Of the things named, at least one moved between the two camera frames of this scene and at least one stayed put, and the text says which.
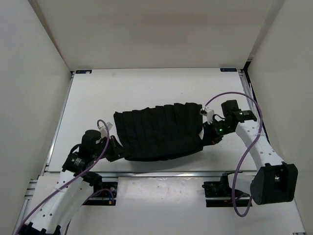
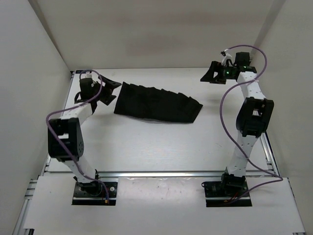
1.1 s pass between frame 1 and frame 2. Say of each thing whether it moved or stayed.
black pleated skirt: moved
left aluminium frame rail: stayed
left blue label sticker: stayed
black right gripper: moved
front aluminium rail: stayed
